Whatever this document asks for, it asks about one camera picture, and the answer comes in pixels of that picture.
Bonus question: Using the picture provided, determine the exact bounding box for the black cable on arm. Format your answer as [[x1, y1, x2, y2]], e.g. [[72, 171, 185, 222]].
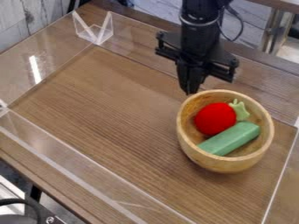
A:
[[217, 3, 245, 42]]

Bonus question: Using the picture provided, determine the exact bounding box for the metal stand in background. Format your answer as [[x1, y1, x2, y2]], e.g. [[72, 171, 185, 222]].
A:
[[259, 9, 295, 54]]

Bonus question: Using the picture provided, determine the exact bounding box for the black table leg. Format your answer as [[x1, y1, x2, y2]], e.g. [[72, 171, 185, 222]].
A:
[[29, 185, 43, 201]]

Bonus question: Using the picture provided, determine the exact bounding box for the clear acrylic corner bracket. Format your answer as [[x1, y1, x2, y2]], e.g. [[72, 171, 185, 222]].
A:
[[71, 11, 113, 46]]

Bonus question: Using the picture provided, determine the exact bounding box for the red plush fruit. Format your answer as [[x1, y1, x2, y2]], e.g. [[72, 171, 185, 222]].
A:
[[193, 99, 249, 136]]

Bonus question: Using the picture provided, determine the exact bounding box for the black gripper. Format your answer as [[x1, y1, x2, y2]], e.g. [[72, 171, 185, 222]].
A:
[[155, 22, 239, 95]]

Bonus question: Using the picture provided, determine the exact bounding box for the wooden bowl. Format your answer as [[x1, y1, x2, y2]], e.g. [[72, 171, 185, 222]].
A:
[[176, 89, 275, 173]]

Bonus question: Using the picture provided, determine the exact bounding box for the clear acrylic front wall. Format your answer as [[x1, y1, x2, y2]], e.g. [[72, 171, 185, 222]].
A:
[[0, 100, 195, 224]]

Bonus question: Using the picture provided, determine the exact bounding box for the green rectangular block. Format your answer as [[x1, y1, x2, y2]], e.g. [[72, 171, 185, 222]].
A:
[[197, 122, 260, 157]]

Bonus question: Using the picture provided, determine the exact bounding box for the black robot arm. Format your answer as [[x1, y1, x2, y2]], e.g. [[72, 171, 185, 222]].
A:
[[155, 0, 239, 95]]

